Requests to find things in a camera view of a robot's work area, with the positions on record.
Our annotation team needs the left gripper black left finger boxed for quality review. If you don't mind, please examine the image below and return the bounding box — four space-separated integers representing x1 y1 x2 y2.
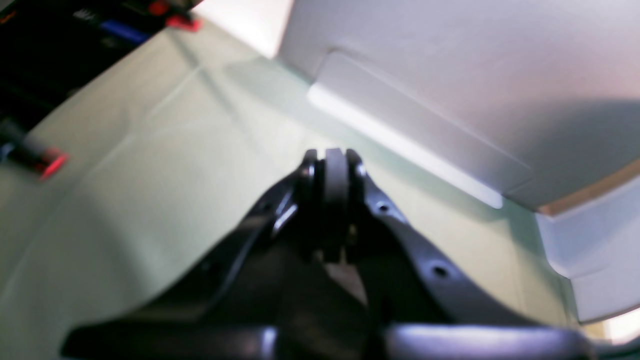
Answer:
61 149 322 360

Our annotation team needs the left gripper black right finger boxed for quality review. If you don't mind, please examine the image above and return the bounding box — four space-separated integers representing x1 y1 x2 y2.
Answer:
345 149 595 360

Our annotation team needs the green table cloth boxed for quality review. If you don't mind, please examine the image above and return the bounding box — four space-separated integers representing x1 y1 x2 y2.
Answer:
0 22 577 360

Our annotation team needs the white bin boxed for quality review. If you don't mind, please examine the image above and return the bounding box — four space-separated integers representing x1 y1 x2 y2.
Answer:
279 0 639 321

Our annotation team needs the red black clamp right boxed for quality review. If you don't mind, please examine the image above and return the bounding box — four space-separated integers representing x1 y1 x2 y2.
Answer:
0 117 67 181

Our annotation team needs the red clamp bottom right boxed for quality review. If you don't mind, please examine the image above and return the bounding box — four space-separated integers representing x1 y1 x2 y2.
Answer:
146 0 202 32

